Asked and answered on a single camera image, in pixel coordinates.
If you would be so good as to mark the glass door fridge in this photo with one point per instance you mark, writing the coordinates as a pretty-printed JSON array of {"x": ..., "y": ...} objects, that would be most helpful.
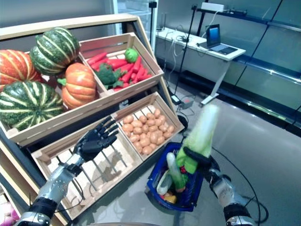
[{"x": 131, "y": 9}]

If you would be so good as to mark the small orange pumpkin green stem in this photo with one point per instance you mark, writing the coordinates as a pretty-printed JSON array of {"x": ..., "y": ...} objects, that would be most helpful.
[{"x": 78, "y": 86}]

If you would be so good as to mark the green striped pumpkin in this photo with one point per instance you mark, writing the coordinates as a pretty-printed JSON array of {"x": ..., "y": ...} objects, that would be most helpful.
[
  {"x": 54, "y": 50},
  {"x": 28, "y": 106}
]

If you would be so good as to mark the grey open laptop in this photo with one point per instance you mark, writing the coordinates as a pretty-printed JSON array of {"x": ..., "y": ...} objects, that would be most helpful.
[{"x": 212, "y": 35}]

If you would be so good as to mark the blue plastic shopping basket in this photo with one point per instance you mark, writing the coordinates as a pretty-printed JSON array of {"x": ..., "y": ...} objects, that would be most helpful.
[{"x": 185, "y": 202}]

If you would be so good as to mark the red bell pepper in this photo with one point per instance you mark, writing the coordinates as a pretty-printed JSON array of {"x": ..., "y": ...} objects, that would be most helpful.
[{"x": 184, "y": 170}]

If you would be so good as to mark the wide wooden slat crate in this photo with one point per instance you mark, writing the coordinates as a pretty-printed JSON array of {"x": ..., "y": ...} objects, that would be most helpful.
[{"x": 58, "y": 123}]

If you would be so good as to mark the black tripod stand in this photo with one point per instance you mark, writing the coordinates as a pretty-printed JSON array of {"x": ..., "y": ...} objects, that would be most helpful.
[{"x": 194, "y": 7}]

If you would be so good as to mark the yellow bell pepper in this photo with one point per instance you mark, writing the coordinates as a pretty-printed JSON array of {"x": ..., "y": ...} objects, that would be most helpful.
[{"x": 170, "y": 199}]

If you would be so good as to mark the grey box red button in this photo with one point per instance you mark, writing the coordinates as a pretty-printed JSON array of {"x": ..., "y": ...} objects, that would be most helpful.
[{"x": 187, "y": 102}]

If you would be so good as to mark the black power adapter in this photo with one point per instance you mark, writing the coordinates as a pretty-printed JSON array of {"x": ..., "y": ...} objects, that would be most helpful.
[{"x": 175, "y": 100}]

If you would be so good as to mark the black router with antennas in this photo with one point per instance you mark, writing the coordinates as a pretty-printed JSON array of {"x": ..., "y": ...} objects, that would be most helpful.
[{"x": 160, "y": 28}]

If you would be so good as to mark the white flat box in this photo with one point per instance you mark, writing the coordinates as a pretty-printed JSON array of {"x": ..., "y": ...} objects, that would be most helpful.
[{"x": 212, "y": 6}]

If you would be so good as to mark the white desk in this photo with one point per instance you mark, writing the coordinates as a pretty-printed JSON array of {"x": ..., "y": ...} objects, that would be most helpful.
[{"x": 200, "y": 61}]

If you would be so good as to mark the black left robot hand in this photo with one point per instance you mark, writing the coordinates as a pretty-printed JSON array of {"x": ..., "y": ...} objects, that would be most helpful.
[{"x": 91, "y": 143}]

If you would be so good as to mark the red carrot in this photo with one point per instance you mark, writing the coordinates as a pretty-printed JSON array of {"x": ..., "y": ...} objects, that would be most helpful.
[
  {"x": 127, "y": 75},
  {"x": 97, "y": 58},
  {"x": 144, "y": 77},
  {"x": 140, "y": 73},
  {"x": 117, "y": 62},
  {"x": 137, "y": 64},
  {"x": 98, "y": 64}
]

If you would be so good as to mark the dark green broccoli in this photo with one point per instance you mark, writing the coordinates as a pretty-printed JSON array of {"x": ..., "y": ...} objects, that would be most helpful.
[{"x": 107, "y": 75}]

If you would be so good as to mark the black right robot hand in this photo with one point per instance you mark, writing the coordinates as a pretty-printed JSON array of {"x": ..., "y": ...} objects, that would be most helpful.
[{"x": 207, "y": 164}]

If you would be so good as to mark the large orange pumpkin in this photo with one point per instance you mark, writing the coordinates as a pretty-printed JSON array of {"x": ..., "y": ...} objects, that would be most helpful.
[{"x": 16, "y": 68}]

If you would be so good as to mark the black pole with box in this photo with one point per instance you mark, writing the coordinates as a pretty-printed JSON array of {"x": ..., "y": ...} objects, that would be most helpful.
[{"x": 152, "y": 4}]

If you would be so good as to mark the black metal rack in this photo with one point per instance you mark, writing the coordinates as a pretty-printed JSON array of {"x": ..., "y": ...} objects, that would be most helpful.
[{"x": 258, "y": 21}]

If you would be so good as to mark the wooden produce display stand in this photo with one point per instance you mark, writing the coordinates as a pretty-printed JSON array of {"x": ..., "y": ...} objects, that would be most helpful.
[{"x": 70, "y": 23}]

